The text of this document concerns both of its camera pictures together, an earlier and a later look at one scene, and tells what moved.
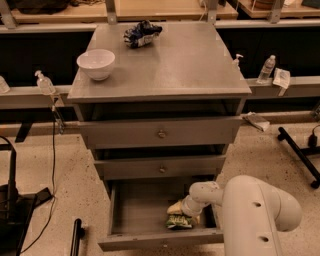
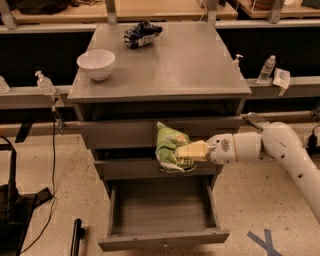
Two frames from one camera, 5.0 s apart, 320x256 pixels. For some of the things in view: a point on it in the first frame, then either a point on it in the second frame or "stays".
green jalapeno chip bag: (179, 221) → (167, 142)
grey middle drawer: (172, 166) stays
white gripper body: (187, 208) → (220, 148)
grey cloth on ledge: (257, 121) stays
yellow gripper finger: (176, 208) → (196, 151)
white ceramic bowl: (97, 63) stays
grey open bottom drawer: (137, 215) stays
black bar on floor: (78, 234) stays
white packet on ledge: (281, 78) stays
